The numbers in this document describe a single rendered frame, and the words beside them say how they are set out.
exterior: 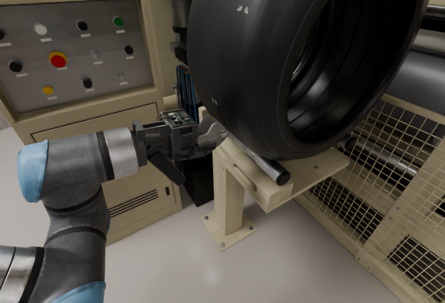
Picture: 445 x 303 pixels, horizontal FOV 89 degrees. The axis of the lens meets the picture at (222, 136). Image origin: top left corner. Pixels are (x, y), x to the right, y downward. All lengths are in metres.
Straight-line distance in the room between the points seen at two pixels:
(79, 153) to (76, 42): 0.65
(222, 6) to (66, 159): 0.35
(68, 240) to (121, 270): 1.12
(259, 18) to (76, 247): 0.44
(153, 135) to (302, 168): 0.52
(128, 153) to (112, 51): 0.67
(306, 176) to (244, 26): 0.53
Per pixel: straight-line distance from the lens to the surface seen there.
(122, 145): 0.41
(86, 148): 0.42
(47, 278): 0.40
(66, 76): 1.04
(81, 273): 0.41
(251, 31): 0.38
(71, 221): 0.47
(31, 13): 1.00
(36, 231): 1.94
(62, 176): 0.42
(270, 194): 0.61
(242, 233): 1.53
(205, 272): 1.44
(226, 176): 1.09
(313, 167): 0.81
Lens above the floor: 1.33
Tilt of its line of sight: 37 degrees down
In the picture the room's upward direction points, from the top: straight up
